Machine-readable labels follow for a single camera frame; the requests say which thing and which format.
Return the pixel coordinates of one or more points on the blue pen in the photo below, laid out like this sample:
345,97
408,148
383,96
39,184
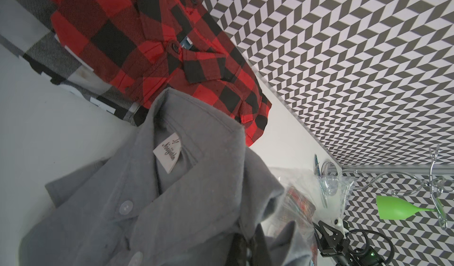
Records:
317,172

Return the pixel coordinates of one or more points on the green plastic wine glass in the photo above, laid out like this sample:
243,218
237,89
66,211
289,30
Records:
395,209

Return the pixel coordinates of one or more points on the black white plaid shirt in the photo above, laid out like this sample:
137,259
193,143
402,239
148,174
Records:
26,31

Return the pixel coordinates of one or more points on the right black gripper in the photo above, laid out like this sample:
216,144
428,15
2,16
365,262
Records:
333,244

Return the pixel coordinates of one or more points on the clear plastic vacuum bag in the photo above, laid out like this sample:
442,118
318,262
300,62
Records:
306,182

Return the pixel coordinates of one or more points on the grey cloth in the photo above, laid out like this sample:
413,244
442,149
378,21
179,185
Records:
184,190

